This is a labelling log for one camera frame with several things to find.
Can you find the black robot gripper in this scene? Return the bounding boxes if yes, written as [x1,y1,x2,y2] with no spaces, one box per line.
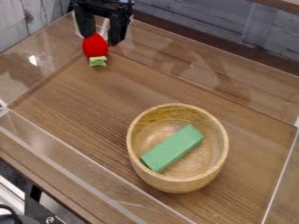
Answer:
[72,0,135,46]

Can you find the light wooden bowl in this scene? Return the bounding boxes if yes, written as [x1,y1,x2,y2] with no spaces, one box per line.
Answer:
[126,103,230,193]

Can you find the red plush strawberry toy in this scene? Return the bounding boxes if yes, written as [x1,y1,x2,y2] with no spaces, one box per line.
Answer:
[82,33,108,67]

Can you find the green rectangular block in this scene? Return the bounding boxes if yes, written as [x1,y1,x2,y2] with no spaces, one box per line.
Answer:
[141,124,205,173]

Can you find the black table leg bracket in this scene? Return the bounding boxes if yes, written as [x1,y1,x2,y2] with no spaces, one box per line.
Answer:
[24,185,67,224]

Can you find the black cable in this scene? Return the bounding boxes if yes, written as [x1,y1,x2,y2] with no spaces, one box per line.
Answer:
[0,204,24,224]

